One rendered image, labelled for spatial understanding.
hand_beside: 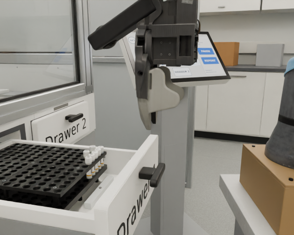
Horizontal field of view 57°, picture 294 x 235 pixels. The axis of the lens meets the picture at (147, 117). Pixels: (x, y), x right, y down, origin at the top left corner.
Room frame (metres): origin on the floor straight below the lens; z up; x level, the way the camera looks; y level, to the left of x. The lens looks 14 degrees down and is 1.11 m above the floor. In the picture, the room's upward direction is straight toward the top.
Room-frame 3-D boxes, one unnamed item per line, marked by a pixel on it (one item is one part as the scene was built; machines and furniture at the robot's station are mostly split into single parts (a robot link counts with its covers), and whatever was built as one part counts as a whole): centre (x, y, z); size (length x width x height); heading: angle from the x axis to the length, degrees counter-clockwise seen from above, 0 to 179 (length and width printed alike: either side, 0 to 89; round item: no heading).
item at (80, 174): (0.45, 0.11, 0.90); 0.18 x 0.02 x 0.01; 166
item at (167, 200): (1.36, -0.14, 0.51); 0.50 x 0.45 x 1.02; 27
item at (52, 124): (0.81, 0.25, 0.87); 0.29 x 0.02 x 0.11; 166
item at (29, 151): (0.47, 0.21, 0.87); 0.22 x 0.18 x 0.06; 76
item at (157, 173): (0.42, -0.01, 0.91); 0.07 x 0.04 x 0.01; 166
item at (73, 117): (0.80, 0.23, 0.91); 0.07 x 0.04 x 0.01; 166
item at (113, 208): (0.42, 0.02, 0.87); 0.29 x 0.02 x 0.11; 166
